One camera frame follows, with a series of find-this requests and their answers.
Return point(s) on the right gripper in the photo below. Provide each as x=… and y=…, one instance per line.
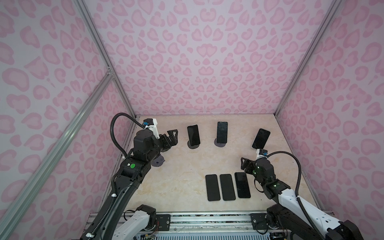
x=247, y=162

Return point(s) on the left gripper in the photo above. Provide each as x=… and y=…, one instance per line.
x=173, y=139

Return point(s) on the black phone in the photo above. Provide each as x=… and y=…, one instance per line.
x=222, y=132
x=194, y=135
x=227, y=187
x=242, y=184
x=261, y=139

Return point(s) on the purple stand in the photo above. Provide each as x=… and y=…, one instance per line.
x=158, y=161

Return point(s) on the pink-edged phone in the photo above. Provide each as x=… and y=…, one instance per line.
x=212, y=185

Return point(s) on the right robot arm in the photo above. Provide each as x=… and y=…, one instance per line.
x=324, y=225

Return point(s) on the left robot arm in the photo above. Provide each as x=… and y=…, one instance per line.
x=127, y=180

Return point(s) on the back left dark stand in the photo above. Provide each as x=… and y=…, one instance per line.
x=192, y=146

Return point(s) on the dark stand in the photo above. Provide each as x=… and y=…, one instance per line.
x=220, y=145
x=192, y=146

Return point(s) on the back centre dark stand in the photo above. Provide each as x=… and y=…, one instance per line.
x=220, y=145

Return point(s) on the left diagonal aluminium bar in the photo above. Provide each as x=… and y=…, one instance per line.
x=20, y=206

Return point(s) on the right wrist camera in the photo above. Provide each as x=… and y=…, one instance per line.
x=261, y=154

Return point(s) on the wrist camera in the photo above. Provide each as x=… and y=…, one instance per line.
x=261, y=154
x=151, y=124

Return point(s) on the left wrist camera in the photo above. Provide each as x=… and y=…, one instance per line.
x=151, y=124

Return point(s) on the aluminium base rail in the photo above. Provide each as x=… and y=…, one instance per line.
x=276, y=218

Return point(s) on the left corner aluminium post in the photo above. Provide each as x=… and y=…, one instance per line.
x=91, y=27

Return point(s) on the corner aluminium post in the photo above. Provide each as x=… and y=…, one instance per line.
x=91, y=27
x=327, y=21

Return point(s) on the right corner aluminium post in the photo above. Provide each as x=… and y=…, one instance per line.
x=327, y=21

